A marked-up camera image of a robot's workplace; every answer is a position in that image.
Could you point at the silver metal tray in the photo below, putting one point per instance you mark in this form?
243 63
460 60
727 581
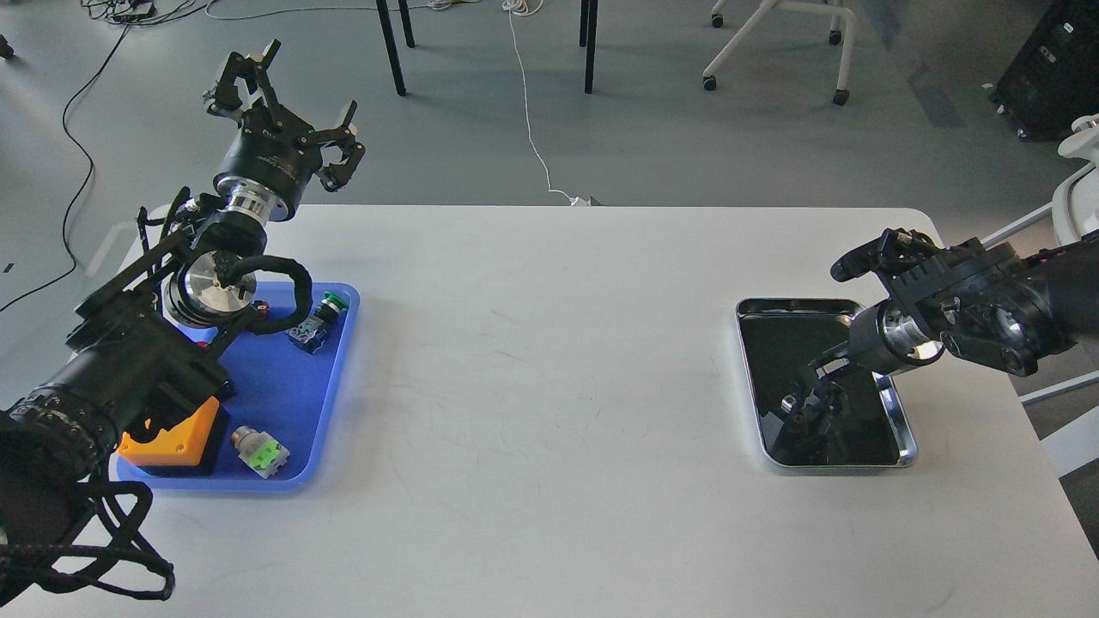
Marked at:
779 336

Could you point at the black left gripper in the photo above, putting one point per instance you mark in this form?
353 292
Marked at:
272 158

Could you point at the black table leg right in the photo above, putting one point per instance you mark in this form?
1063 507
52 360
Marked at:
587 38

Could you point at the black table leg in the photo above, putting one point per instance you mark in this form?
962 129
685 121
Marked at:
587 38
390 41

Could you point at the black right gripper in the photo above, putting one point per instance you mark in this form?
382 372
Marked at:
882 340

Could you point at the blue plastic tray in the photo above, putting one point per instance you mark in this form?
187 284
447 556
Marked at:
279 389

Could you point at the light green switch module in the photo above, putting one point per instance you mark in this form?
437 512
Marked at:
260 452

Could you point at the green push button switch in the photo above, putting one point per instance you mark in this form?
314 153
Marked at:
310 334

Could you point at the black equipment case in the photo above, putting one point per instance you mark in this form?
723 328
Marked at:
1053 80

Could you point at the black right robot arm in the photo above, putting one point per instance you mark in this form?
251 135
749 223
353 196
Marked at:
981 304

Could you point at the white chair right edge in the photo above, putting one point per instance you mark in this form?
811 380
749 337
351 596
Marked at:
1072 210

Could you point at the orange button box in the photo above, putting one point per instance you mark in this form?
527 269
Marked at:
189 449

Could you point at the small black gear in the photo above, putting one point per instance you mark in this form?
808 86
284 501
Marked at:
790 404

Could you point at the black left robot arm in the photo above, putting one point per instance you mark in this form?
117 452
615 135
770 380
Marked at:
146 356

